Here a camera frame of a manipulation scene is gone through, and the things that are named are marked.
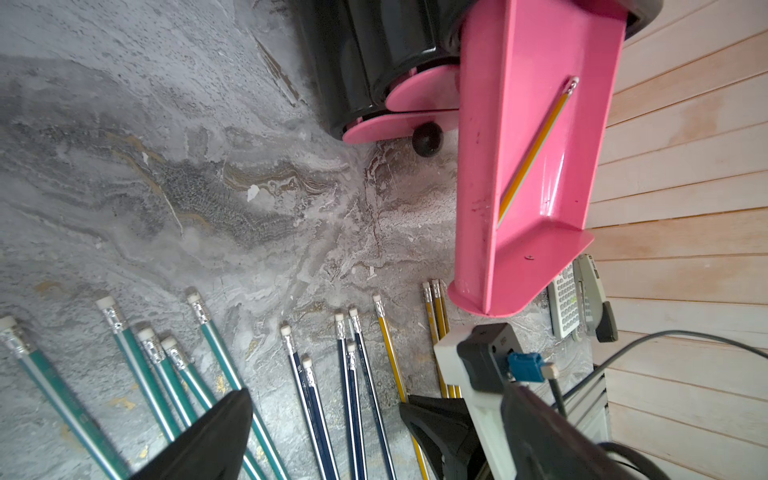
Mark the green pencil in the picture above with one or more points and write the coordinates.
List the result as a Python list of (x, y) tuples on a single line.
[(164, 367), (63, 400), (228, 367), (139, 367), (189, 374)]

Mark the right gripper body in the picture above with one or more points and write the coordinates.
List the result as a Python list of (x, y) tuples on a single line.
[(544, 445)]

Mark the black drawer cabinet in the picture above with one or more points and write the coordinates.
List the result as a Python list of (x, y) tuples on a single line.
[(360, 49)]

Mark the pink bottom drawer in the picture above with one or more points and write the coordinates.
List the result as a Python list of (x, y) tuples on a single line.
[(398, 125)]

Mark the pink middle drawer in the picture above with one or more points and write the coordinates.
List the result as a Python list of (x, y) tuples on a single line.
[(433, 89)]

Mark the yellow pencil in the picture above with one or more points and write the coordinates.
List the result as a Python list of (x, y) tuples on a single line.
[(442, 329), (382, 319), (445, 306), (534, 149), (431, 316)]

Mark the white calculator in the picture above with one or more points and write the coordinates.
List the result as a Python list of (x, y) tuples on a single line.
[(564, 304)]

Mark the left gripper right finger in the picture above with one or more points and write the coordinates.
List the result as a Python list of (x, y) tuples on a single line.
[(444, 430)]

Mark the grey stapler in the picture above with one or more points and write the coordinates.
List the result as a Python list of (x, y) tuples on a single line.
[(597, 311)]

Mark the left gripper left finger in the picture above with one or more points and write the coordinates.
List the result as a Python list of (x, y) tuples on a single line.
[(212, 448)]

